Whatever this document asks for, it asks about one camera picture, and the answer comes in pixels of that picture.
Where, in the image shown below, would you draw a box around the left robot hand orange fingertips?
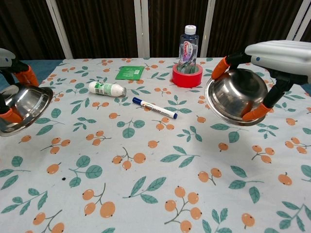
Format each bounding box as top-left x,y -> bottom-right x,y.
0,48 -> 39,124

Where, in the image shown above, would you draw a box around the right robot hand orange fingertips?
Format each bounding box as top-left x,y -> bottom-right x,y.
211,40 -> 311,122

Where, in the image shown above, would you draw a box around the stainless steel bowl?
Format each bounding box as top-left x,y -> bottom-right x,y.
205,68 -> 269,127
0,83 -> 53,137

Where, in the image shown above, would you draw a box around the teal blue table cover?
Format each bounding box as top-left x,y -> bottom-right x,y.
0,59 -> 63,85

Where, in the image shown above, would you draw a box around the clear plastic water bottle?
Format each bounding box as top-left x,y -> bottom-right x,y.
179,24 -> 200,74

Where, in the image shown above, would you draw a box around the red tape roll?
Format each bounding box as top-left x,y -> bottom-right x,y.
172,63 -> 203,88

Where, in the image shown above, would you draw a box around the small white green-label bottle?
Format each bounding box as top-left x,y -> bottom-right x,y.
88,81 -> 127,97

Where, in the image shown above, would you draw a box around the green foil sachet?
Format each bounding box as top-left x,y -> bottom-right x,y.
115,65 -> 145,81

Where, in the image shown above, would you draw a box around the white blue-capped marker pen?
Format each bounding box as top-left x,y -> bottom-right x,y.
132,97 -> 178,120

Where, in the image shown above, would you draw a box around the floral orange fruit tablecloth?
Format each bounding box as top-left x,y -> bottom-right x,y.
0,57 -> 311,233

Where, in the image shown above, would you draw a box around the white partition frame post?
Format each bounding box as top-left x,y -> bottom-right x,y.
46,0 -> 73,59
201,0 -> 217,58
286,0 -> 311,42
134,0 -> 150,58

